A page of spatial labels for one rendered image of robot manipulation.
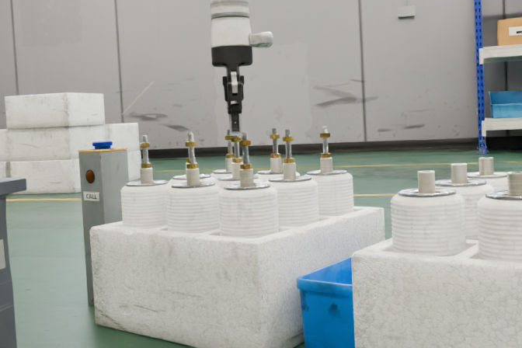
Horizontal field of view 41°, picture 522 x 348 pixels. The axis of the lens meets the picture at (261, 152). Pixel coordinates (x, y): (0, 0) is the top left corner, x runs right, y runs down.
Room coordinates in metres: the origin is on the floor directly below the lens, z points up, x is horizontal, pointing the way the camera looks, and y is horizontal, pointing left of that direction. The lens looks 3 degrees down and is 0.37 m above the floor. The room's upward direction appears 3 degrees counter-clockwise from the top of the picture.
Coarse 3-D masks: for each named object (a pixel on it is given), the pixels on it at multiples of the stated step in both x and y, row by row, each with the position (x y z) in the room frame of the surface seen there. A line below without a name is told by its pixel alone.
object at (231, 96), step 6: (228, 84) 1.22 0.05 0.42; (240, 84) 1.22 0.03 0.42; (228, 90) 1.23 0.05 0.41; (240, 90) 1.23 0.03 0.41; (228, 96) 1.23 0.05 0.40; (234, 96) 1.24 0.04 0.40; (240, 96) 1.24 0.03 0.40; (228, 102) 1.24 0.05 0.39; (240, 102) 1.24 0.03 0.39; (228, 108) 1.25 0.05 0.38; (240, 108) 1.25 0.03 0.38
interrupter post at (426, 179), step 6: (420, 174) 0.92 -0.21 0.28; (426, 174) 0.91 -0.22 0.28; (432, 174) 0.91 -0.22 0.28; (420, 180) 0.92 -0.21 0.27; (426, 180) 0.91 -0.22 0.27; (432, 180) 0.91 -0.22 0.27; (420, 186) 0.92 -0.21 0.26; (426, 186) 0.91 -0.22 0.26; (432, 186) 0.91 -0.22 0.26; (420, 192) 0.92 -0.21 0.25; (426, 192) 0.91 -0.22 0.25; (432, 192) 0.91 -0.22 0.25
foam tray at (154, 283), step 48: (96, 240) 1.24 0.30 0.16; (144, 240) 1.16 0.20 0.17; (192, 240) 1.09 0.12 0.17; (240, 240) 1.04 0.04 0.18; (288, 240) 1.07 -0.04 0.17; (336, 240) 1.18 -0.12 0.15; (384, 240) 1.31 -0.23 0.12; (96, 288) 1.25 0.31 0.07; (144, 288) 1.17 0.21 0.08; (192, 288) 1.10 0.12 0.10; (240, 288) 1.03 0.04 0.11; (288, 288) 1.07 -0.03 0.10; (192, 336) 1.10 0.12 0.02; (240, 336) 1.04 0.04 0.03; (288, 336) 1.06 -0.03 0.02
